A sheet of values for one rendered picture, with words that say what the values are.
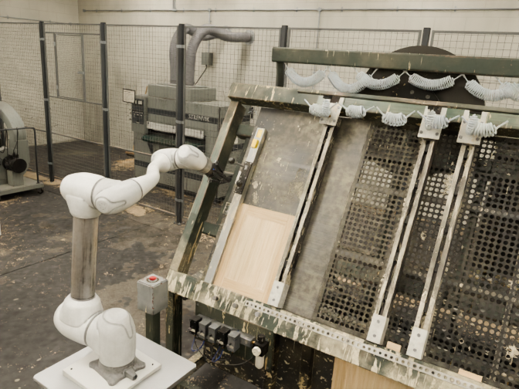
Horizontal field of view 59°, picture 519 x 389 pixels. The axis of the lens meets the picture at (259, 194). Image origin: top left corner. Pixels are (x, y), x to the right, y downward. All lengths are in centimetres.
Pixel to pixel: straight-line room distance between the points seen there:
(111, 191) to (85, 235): 26
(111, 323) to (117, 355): 14
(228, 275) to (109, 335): 81
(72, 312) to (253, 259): 96
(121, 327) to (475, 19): 599
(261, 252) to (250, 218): 21
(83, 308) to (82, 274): 15
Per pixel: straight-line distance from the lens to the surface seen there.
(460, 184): 232
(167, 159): 235
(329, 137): 254
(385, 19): 730
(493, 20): 695
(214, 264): 264
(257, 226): 259
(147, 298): 260
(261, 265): 253
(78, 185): 198
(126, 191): 190
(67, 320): 221
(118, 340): 209
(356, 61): 308
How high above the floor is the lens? 211
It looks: 16 degrees down
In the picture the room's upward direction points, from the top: 4 degrees clockwise
